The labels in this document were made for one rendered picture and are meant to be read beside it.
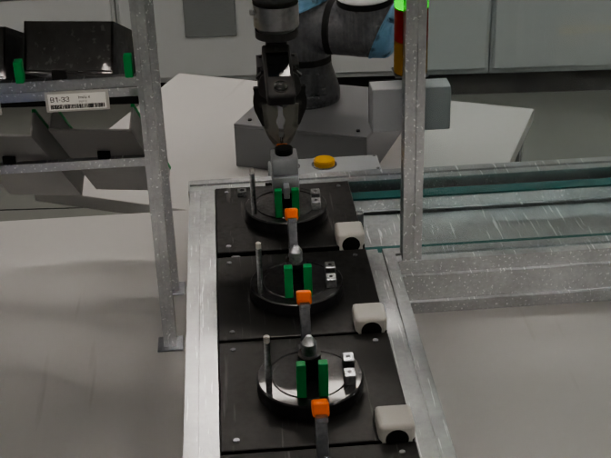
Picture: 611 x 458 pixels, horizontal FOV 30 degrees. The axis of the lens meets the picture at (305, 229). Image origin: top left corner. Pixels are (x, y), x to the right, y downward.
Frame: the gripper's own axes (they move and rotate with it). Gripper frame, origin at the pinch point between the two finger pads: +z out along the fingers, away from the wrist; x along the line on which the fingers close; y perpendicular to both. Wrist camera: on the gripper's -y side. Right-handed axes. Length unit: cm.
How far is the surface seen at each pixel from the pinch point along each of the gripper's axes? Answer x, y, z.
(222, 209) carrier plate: 10.9, -3.4, 10.1
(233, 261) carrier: 9.4, -21.9, 10.0
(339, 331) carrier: -5.2, -44.0, 10.1
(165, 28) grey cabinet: 35, 293, 73
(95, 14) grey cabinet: 64, 295, 66
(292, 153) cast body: -1.4, -7.4, -1.6
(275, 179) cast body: 1.6, -10.0, 1.8
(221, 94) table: 11, 81, 21
